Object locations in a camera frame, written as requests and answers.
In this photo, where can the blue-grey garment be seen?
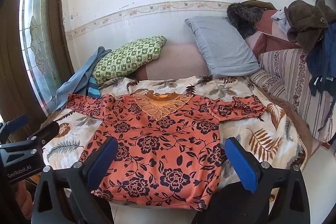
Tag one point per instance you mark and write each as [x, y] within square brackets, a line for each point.
[78, 79]

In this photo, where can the wooden door with patterned glass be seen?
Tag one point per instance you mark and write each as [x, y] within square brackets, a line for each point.
[39, 43]

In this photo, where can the cream leaf-print blanket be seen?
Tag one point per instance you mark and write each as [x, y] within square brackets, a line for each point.
[262, 140]

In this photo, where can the grey-blue pillow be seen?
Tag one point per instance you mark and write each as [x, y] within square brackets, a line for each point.
[223, 48]

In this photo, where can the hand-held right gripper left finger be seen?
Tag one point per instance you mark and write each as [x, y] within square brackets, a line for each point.
[103, 161]

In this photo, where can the navy garment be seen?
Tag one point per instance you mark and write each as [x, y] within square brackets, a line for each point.
[321, 61]

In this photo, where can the light blue cloth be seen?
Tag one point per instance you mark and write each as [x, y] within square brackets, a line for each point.
[281, 20]

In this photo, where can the dark fur-trimmed coat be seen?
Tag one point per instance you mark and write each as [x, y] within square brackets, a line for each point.
[244, 16]

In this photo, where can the maroon patchwork quilt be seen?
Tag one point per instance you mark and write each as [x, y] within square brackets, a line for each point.
[270, 37]

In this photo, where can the brown fleece garment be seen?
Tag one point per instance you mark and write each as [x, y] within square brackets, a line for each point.
[304, 22]

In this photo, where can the orange floral shirt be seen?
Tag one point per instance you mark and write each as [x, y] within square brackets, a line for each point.
[162, 145]

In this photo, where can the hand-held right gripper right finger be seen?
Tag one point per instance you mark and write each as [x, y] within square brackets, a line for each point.
[241, 166]

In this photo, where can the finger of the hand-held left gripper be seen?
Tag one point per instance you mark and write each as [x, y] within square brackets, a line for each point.
[47, 132]
[17, 123]

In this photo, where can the teal striped knit sweater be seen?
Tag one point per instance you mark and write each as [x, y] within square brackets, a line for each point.
[93, 88]

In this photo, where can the green checkered pillow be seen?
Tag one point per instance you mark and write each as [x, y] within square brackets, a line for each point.
[126, 58]

